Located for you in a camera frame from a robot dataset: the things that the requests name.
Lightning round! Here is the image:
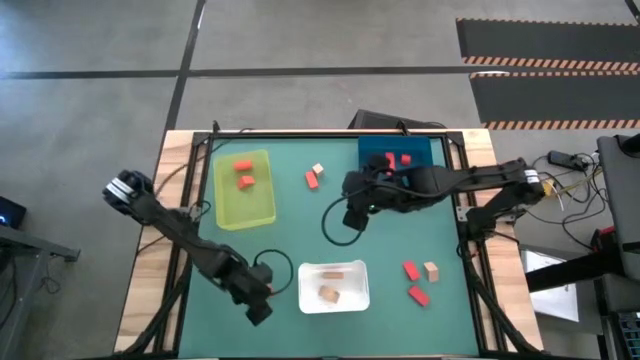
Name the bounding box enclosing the blue plastic bin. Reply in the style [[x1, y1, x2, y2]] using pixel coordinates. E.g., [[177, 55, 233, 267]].
[[357, 135, 435, 176]]

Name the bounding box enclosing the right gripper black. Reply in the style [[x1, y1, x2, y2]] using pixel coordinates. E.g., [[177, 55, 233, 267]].
[[342, 169, 411, 233]]

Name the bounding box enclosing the grey equipment case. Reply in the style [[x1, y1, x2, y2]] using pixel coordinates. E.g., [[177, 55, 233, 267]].
[[597, 133, 640, 281]]

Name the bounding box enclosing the right wrist camera black cable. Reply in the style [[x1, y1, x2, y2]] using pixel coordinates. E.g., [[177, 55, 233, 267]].
[[321, 193, 369, 247]]

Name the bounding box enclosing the white plastic bin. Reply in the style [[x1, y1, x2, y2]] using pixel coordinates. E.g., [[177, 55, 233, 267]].
[[297, 259, 371, 315]]

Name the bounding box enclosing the natural wooden arch block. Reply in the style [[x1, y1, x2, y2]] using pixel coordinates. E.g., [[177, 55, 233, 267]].
[[318, 284, 342, 305]]

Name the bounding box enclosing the wrist camera black cable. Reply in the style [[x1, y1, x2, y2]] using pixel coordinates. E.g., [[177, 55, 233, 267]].
[[321, 193, 369, 247], [252, 248, 295, 297]]

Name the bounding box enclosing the black electronic device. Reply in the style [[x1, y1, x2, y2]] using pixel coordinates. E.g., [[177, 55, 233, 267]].
[[0, 195, 28, 230]]

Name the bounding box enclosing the black stand leg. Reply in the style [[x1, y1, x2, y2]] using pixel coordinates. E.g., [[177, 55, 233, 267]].
[[524, 249, 626, 294]]

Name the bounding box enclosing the white paper sheet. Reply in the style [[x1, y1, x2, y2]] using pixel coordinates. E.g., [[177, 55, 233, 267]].
[[521, 248, 581, 324]]

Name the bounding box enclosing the red and black clamp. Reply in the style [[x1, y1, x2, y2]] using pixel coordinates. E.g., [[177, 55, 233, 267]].
[[591, 225, 617, 254]]

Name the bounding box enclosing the black power strip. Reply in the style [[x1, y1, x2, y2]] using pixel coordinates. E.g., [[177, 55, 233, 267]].
[[547, 150, 590, 172]]

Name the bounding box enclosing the left wrist camera black cable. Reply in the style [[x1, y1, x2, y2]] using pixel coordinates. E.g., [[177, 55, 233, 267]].
[[252, 248, 295, 297]]

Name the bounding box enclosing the black hazard-striped floor mat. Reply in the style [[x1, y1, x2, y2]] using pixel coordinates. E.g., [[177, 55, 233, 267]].
[[455, 18, 640, 71], [469, 71, 640, 131]]

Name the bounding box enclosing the grey metal desk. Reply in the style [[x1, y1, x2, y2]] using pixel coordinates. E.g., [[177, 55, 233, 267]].
[[0, 224, 81, 360]]

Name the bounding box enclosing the green table mat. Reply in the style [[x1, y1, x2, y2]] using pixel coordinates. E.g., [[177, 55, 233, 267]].
[[178, 137, 481, 358]]

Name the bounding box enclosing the black box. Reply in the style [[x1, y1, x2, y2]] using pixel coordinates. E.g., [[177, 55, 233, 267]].
[[348, 108, 448, 132]]

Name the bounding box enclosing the translucent yellow plastic bin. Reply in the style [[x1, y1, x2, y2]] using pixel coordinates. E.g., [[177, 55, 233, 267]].
[[212, 148, 277, 232]]

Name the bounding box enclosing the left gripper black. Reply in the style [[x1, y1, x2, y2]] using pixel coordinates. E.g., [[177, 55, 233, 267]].
[[215, 248, 275, 327]]

